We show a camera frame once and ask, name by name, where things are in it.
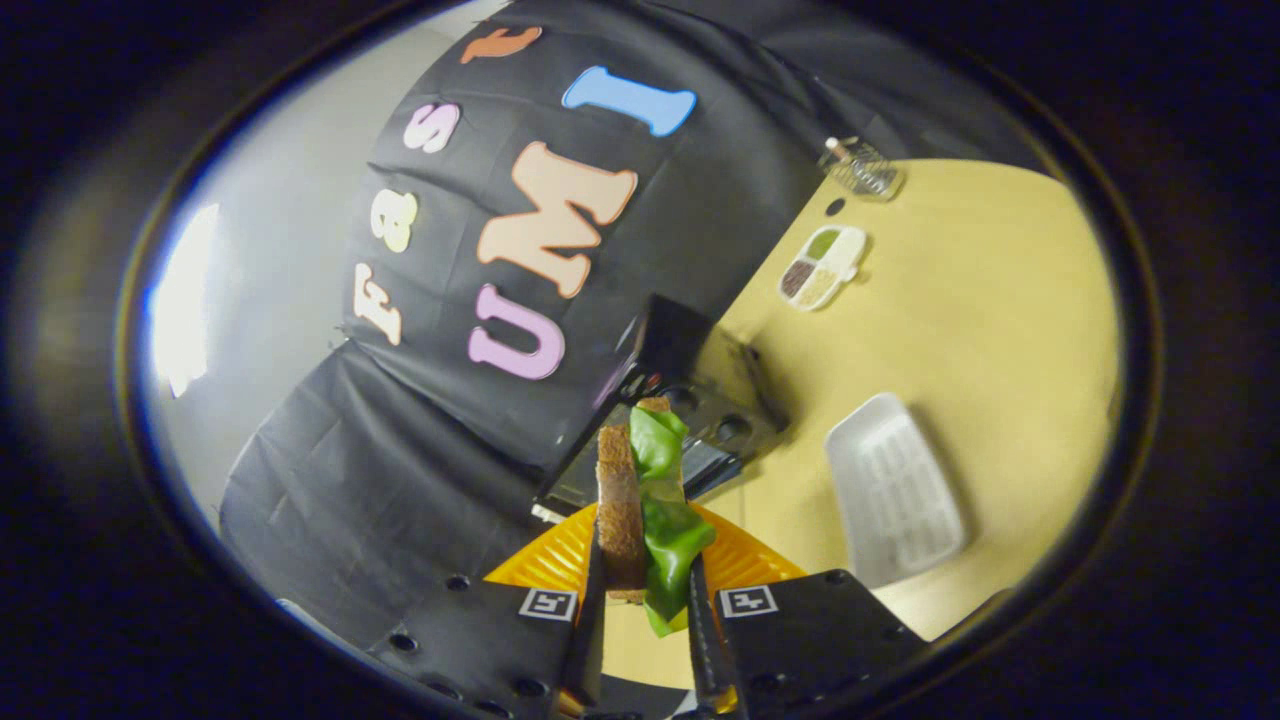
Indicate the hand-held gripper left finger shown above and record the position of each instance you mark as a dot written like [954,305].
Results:
[480,640]

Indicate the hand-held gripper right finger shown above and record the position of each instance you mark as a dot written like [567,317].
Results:
[820,630]

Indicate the lettuce sandwich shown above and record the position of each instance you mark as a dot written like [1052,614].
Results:
[625,510]

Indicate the black toaster oven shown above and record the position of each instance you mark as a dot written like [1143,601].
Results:
[700,390]

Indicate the white plastic tray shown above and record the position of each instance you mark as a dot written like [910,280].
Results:
[895,490]

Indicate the white divided grain dish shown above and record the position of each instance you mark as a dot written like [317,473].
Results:
[822,268]

